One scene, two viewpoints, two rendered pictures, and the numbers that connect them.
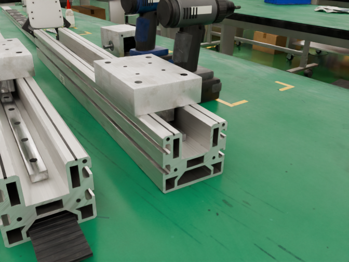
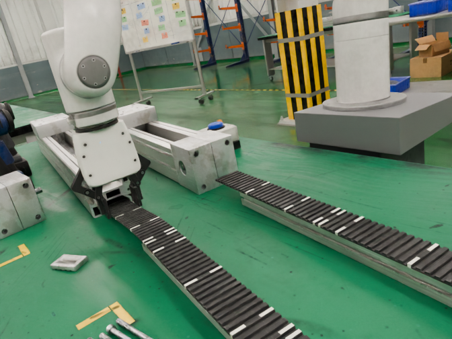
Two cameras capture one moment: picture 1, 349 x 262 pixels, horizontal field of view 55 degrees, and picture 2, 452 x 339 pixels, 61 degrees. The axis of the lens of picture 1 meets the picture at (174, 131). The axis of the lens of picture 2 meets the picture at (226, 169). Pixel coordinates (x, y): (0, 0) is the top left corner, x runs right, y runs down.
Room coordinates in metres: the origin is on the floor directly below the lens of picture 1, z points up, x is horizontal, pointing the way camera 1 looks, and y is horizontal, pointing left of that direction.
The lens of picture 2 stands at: (1.78, 0.66, 1.08)
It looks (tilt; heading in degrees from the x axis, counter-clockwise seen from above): 20 degrees down; 183
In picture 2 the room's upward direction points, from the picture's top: 12 degrees counter-clockwise
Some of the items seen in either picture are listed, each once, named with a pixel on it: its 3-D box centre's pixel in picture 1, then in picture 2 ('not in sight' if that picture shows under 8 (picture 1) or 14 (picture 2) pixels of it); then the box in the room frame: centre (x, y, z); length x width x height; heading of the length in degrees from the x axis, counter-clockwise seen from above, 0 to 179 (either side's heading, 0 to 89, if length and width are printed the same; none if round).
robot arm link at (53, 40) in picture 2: not in sight; (79, 68); (1.11, 0.42, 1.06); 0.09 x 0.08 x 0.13; 30
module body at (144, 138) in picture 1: (94, 76); (72, 155); (0.73, 0.18, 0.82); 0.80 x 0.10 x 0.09; 32
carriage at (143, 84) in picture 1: (144, 88); (53, 128); (0.52, 0.05, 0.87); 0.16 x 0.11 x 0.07; 32
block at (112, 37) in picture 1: (119, 44); (15, 200); (1.04, 0.17, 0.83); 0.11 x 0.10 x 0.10; 132
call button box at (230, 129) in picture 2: not in sight; (215, 139); (0.80, 0.59, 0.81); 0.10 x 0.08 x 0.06; 122
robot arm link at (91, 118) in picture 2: not in sight; (92, 116); (1.11, 0.41, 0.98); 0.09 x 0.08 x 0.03; 122
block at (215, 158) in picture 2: not in sight; (209, 159); (1.00, 0.59, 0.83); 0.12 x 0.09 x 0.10; 122
